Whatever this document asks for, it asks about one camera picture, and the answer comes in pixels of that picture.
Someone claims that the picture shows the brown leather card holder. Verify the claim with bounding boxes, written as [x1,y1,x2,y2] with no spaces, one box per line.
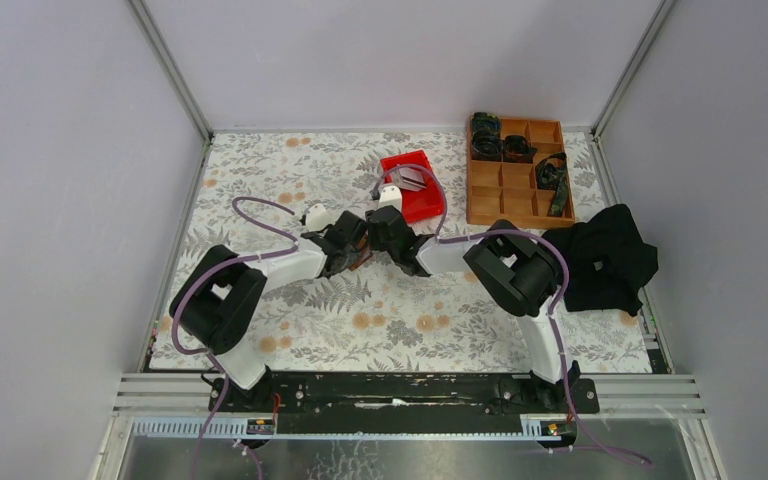
[349,249,374,271]

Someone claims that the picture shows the rolled camouflage belt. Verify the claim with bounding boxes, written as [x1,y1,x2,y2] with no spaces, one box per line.
[470,112,503,161]

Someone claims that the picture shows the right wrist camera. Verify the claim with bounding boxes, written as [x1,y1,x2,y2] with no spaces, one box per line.
[371,184,403,212]

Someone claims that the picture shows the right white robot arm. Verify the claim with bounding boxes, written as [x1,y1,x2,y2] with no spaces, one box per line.
[366,206,580,412]

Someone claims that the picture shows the red plastic bin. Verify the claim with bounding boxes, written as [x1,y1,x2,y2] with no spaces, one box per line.
[380,150,444,224]

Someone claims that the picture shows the rolled black belt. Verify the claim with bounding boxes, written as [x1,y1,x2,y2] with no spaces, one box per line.
[502,135,538,164]

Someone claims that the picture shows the black cloth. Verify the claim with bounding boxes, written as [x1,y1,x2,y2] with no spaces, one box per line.
[542,204,659,316]

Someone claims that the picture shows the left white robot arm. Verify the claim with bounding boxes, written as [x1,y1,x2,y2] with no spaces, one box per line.
[169,211,368,411]

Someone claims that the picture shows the perforated metal strip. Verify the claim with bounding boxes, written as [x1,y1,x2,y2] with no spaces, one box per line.
[132,413,577,443]

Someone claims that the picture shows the orange compartment tray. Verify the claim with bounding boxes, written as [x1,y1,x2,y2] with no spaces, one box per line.
[466,114,576,230]

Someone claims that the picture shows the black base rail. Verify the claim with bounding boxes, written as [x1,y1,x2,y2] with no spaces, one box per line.
[208,371,600,435]

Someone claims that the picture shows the camouflage strap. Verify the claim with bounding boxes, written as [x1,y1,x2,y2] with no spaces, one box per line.
[534,152,571,217]

